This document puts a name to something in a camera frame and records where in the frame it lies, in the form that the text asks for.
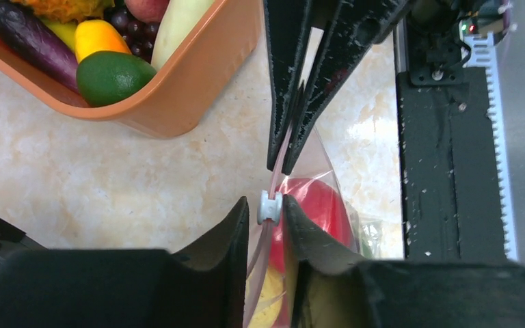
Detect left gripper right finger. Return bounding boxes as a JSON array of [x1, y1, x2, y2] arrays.
[[282, 194, 525, 328]]

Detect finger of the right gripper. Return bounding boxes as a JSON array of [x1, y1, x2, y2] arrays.
[[281, 1, 413, 175], [263, 0, 313, 170]]

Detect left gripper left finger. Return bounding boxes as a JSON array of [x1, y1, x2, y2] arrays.
[[0, 197, 250, 327]]

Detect yellow toy lemon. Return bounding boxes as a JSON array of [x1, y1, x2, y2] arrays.
[[243, 263, 289, 327]]

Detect red toy apple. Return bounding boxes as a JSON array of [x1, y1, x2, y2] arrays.
[[275, 178, 355, 249]]

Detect clear zip top bag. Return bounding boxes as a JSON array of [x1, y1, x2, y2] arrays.
[[244, 131, 399, 327]]

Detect pale green toy eggplant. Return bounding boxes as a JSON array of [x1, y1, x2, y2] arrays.
[[150, 0, 214, 70]]

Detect orange fruit basket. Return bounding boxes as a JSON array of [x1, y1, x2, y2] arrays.
[[0, 1, 263, 139]]

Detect dark toy grape bunch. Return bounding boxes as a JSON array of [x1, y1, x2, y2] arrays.
[[104, 5, 159, 63]]

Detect green toy lime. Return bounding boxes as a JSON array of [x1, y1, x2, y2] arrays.
[[76, 51, 157, 107]]

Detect small yellow toy mango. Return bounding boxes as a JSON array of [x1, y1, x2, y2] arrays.
[[75, 20, 131, 63]]

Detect orange toy pumpkin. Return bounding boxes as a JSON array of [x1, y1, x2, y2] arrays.
[[13, 0, 115, 23]]

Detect purple toy eggplant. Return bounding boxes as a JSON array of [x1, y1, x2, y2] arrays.
[[0, 1, 78, 92]]

